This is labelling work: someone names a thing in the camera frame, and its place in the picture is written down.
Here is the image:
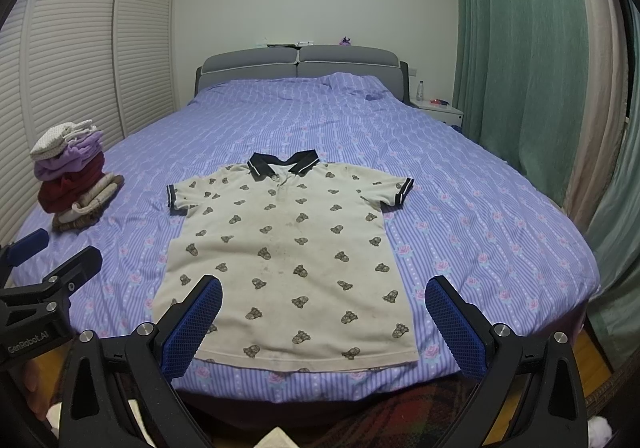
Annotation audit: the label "white bear print polo shirt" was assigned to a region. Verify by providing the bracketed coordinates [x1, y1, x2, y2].
[152, 150, 418, 372]

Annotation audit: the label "dark red folded garment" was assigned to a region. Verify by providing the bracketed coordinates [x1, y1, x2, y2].
[38, 153, 105, 213]

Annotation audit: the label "white knitted garment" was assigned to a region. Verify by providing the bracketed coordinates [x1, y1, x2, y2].
[29, 119, 98, 161]

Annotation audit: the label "lavender folded garment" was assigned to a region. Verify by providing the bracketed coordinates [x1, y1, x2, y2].
[34, 131, 103, 182]

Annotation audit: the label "purple floral bed cover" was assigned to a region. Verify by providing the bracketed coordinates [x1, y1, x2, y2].
[13, 74, 597, 402]

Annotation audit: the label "white louvered wardrobe doors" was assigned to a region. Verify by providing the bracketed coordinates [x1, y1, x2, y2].
[1, 0, 176, 241]

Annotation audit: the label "white bedside table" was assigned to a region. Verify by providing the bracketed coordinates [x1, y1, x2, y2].
[411, 100, 463, 131]

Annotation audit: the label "red item on nightstand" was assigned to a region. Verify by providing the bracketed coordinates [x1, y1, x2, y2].
[430, 98, 450, 106]

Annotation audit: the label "clear plastic bottle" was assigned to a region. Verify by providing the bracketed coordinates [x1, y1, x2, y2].
[416, 80, 424, 102]

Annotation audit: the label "grey upholstered headboard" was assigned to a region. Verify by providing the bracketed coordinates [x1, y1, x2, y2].
[194, 44, 412, 105]

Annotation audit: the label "green curtain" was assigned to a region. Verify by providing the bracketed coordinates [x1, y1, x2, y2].
[454, 0, 639, 367]

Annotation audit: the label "beige sheer curtain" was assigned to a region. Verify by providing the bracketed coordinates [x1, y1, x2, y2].
[564, 0, 628, 231]

